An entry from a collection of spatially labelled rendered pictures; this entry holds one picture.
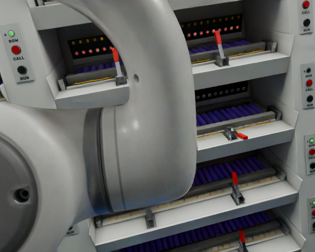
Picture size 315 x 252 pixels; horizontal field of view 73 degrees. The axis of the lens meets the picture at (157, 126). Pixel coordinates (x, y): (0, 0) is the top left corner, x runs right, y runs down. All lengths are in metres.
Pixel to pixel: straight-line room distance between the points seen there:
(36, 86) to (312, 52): 0.70
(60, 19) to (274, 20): 0.56
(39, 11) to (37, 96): 0.18
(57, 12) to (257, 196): 0.72
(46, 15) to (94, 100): 0.21
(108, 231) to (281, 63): 0.66
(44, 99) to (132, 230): 0.41
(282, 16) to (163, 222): 0.64
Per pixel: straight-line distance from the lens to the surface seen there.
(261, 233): 0.89
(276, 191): 0.76
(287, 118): 0.72
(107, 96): 0.53
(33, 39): 0.57
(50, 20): 0.58
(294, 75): 0.69
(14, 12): 0.60
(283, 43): 0.70
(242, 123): 0.67
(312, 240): 0.91
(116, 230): 0.68
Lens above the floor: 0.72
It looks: 11 degrees down
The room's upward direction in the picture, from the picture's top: 11 degrees counter-clockwise
